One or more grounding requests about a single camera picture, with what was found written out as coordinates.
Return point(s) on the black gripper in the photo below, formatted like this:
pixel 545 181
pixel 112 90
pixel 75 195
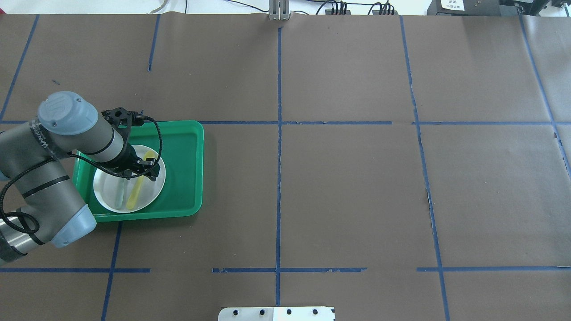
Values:
pixel 128 157

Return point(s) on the yellow plastic spoon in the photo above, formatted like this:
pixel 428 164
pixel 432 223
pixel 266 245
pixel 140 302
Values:
pixel 132 200

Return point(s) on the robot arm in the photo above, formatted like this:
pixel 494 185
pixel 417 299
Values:
pixel 66 126

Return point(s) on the pale grey plastic fork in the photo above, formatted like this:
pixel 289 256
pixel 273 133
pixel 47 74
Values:
pixel 120 193

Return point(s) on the green plastic tray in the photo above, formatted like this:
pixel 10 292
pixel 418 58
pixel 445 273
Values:
pixel 181 166

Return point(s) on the white round plate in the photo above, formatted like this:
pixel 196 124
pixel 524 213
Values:
pixel 104 187

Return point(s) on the white mounting plate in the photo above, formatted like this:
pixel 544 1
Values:
pixel 293 313

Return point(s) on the brown paper table cover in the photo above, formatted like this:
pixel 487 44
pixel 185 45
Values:
pixel 398 168

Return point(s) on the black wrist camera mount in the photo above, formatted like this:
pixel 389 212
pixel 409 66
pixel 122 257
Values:
pixel 123 120

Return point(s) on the aluminium frame post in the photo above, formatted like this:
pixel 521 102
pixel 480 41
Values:
pixel 279 10

